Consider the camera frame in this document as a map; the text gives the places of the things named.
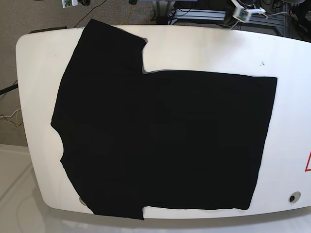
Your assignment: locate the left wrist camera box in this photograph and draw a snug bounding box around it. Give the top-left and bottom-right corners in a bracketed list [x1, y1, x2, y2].
[233, 7, 251, 23]

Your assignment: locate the red triangle warning sticker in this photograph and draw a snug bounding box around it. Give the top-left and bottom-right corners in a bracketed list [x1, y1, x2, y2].
[305, 153, 311, 172]

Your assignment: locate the round table grommet hole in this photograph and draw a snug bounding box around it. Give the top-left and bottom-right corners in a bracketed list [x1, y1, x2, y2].
[289, 191, 301, 203]

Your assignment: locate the white floor cable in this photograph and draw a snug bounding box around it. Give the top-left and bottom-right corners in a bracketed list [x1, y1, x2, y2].
[0, 108, 21, 121]

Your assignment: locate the black floor cable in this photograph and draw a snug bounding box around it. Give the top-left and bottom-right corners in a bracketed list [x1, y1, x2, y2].
[0, 83, 18, 95]

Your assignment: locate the black T-shirt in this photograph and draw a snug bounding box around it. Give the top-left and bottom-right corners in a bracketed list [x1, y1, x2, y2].
[51, 19, 277, 220]

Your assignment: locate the aluminium frame rail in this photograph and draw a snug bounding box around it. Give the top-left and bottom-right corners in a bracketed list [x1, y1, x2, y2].
[172, 8, 289, 30]

